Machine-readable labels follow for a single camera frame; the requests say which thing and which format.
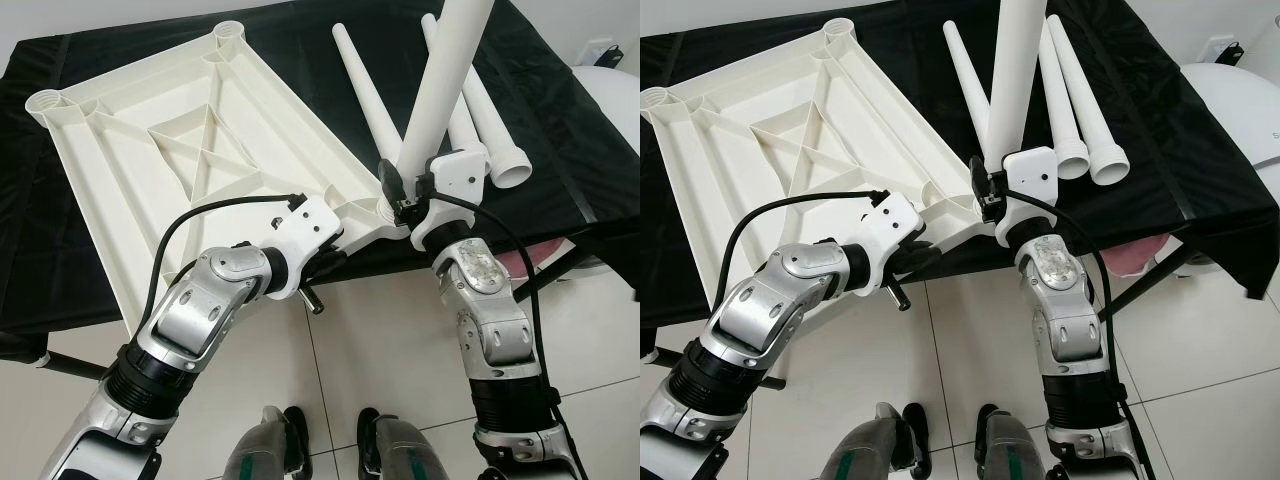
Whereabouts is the pink object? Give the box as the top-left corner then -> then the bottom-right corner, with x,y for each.
497,243 -> 571,279
1100,240 -> 1176,276

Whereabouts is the white plastic table top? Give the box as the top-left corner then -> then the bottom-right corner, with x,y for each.
24,22 -> 413,338
640,17 -> 1001,331

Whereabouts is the grey robot leg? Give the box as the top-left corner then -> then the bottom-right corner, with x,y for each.
975,405 -> 1053,480
222,405 -> 311,480
357,407 -> 446,480
822,402 -> 929,480

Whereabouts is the black tablecloth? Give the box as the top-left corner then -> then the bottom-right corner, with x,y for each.
0,0 -> 640,366
640,0 -> 1280,356

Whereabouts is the black metal table leg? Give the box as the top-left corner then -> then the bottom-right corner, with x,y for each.
40,350 -> 111,383
515,245 -> 591,301
645,345 -> 791,389
1100,245 -> 1201,321

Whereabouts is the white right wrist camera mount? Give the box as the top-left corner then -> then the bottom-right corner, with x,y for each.
410,147 -> 491,249
993,147 -> 1061,246

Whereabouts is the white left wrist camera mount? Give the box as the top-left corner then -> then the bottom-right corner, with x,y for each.
852,192 -> 926,296
262,195 -> 344,299

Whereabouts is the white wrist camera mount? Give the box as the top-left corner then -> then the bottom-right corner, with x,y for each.
852,192 -> 926,296
993,147 -> 1061,246
262,195 -> 344,299
410,147 -> 491,249

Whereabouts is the grey robot right leg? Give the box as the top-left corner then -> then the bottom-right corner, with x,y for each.
975,405 -> 1053,480
357,407 -> 446,480

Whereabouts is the white plastic table leg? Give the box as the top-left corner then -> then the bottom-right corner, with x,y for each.
975,0 -> 1049,201
1037,15 -> 1091,181
943,20 -> 996,156
455,55 -> 536,189
333,25 -> 401,161
1050,13 -> 1131,186
421,13 -> 481,151
378,0 -> 496,221

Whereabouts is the grey robot left leg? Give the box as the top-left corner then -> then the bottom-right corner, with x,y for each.
222,405 -> 311,480
822,402 -> 929,480

